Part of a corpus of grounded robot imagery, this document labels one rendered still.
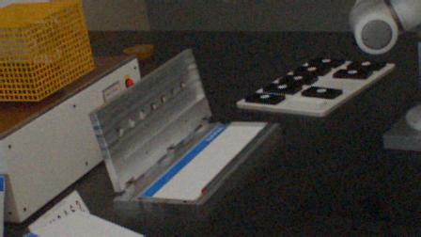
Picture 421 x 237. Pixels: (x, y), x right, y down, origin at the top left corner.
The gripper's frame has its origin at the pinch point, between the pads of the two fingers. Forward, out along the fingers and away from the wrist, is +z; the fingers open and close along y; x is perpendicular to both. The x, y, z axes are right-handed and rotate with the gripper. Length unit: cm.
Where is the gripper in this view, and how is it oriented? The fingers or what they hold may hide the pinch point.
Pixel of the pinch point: (361, 3)
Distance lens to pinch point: 204.6
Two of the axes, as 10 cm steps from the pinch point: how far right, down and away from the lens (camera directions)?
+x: -9.8, -2.1, -0.1
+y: 2.0, -9.2, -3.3
